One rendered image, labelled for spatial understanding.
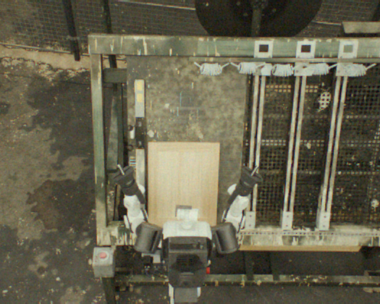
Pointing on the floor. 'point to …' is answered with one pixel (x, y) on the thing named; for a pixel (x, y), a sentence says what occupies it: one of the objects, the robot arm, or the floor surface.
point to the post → (108, 290)
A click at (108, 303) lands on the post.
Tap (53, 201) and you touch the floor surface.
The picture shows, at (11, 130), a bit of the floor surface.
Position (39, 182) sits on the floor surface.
